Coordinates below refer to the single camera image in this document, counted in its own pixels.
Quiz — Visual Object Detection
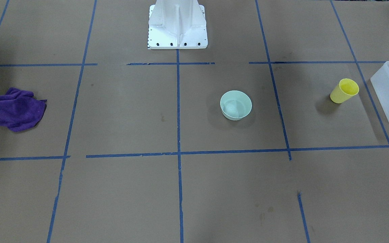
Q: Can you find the mint green bowl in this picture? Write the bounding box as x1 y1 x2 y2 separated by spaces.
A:
220 90 253 120

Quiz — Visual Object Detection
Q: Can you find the yellow plastic cup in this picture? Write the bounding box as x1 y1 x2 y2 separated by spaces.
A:
329 78 360 104

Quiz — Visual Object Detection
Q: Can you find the purple cloth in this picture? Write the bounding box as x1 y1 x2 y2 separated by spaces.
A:
0 87 47 132

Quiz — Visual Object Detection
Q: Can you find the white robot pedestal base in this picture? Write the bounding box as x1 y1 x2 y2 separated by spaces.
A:
147 0 208 50

